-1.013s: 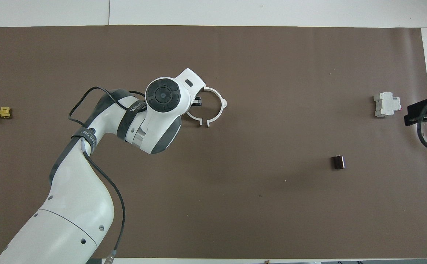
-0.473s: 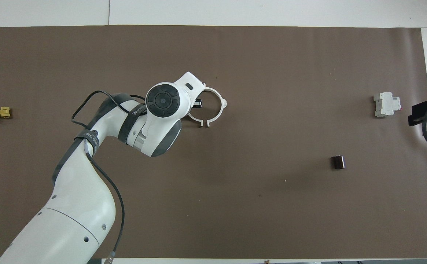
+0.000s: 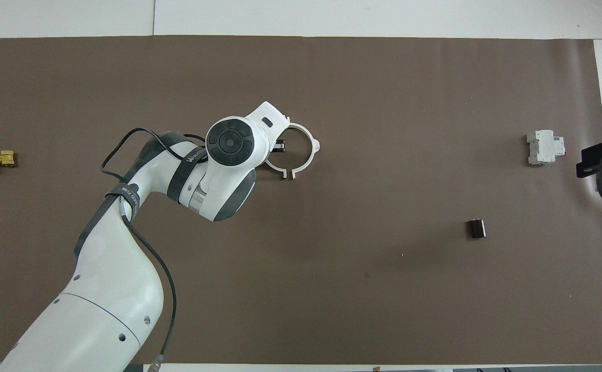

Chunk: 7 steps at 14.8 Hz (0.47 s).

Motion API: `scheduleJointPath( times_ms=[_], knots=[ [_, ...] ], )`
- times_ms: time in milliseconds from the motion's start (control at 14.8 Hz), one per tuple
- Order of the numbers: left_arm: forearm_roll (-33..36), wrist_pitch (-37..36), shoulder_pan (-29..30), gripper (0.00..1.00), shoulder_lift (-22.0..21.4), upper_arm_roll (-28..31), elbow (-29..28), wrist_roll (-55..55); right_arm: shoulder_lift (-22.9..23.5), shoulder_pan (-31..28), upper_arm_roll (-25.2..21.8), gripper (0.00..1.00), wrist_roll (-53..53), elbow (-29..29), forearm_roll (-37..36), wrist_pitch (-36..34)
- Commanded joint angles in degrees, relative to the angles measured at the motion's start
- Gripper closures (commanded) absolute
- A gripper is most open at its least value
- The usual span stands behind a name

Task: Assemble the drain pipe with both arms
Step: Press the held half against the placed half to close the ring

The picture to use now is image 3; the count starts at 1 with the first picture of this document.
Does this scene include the brown paper table mat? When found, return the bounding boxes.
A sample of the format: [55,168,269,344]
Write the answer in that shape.
[0,35,602,365]

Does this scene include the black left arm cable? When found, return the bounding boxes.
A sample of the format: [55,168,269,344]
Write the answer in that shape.
[100,127,209,372]

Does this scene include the white circuit breaker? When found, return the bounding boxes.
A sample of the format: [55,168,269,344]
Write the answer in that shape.
[526,130,565,166]

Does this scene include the white half pipe clamp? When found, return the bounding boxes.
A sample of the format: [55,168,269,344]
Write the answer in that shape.
[265,155,289,180]
[285,123,321,180]

